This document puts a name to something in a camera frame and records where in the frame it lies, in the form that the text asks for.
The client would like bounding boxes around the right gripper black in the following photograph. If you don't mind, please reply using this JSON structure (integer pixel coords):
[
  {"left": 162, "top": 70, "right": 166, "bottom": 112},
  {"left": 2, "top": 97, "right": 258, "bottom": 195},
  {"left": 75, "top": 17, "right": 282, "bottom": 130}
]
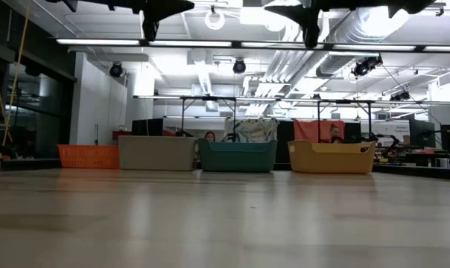
[{"left": 264, "top": 0, "right": 360, "bottom": 48}]

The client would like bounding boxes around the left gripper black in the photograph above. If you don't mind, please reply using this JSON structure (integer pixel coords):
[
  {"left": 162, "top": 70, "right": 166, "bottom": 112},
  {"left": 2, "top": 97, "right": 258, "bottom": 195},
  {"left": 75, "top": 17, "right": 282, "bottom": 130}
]
[{"left": 109, "top": 0, "right": 195, "bottom": 42}]

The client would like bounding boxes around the black beam with light strips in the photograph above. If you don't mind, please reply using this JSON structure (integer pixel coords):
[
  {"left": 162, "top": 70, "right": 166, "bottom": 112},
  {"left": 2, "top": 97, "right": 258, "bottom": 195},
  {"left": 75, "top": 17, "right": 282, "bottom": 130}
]
[{"left": 55, "top": 36, "right": 450, "bottom": 54}]

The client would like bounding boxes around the orange cloth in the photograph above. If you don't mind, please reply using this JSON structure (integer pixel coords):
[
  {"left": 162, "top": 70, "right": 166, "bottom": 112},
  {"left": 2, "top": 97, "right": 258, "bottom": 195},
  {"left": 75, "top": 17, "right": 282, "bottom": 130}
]
[{"left": 294, "top": 119, "right": 346, "bottom": 144}]

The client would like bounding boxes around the white patterned cloth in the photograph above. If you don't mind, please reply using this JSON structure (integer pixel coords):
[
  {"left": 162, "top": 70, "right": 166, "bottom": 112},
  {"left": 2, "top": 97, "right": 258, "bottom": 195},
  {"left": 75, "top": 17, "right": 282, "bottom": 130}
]
[{"left": 224, "top": 118, "right": 279, "bottom": 143}]

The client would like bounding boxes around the black ceiling track fixture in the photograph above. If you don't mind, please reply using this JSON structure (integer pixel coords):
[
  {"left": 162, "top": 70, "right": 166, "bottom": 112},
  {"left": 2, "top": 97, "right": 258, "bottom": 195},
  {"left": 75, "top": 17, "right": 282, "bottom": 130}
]
[{"left": 433, "top": 1, "right": 448, "bottom": 18}]

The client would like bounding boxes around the grey plastic bin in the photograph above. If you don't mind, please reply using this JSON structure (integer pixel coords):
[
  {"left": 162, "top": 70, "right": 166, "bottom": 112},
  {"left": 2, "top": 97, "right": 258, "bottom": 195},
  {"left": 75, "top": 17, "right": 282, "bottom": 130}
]
[{"left": 117, "top": 135, "right": 198, "bottom": 172}]

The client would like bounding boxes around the white sign board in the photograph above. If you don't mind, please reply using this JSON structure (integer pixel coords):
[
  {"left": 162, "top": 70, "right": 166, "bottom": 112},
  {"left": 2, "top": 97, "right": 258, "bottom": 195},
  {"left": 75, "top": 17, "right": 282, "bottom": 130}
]
[{"left": 372, "top": 121, "right": 411, "bottom": 144}]

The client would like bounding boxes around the yellow plastic bin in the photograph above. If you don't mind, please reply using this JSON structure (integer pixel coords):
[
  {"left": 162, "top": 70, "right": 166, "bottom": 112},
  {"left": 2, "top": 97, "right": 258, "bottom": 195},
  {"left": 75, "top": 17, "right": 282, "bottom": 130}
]
[{"left": 287, "top": 139, "right": 377, "bottom": 175}]

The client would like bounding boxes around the green plastic bin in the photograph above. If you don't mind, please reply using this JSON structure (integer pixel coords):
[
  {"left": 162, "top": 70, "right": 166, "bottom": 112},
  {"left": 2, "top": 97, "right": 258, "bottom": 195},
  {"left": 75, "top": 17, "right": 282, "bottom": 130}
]
[{"left": 197, "top": 138, "right": 279, "bottom": 173}]

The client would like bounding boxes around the orange mesh basket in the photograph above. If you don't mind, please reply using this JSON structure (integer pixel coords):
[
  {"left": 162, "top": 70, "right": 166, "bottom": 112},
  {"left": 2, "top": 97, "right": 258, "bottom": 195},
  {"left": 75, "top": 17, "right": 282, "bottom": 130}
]
[{"left": 57, "top": 144, "right": 121, "bottom": 170}]

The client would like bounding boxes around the white hanging ring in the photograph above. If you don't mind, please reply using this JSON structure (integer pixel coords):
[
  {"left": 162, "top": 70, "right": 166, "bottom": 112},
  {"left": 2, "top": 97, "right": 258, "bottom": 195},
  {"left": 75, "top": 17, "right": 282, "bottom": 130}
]
[{"left": 204, "top": 10, "right": 226, "bottom": 31}]

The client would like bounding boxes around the black background rig frame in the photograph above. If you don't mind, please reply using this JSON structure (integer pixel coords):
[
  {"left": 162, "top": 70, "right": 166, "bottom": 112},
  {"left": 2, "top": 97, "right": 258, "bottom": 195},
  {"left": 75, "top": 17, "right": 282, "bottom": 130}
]
[
  {"left": 317, "top": 99, "right": 373, "bottom": 144},
  {"left": 180, "top": 95, "right": 237, "bottom": 142}
]

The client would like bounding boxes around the yellow extension cable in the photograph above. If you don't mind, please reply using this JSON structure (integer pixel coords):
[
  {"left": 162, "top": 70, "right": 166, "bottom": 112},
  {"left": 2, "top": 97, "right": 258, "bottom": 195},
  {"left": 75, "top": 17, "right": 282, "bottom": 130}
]
[{"left": 0, "top": 0, "right": 31, "bottom": 148}]

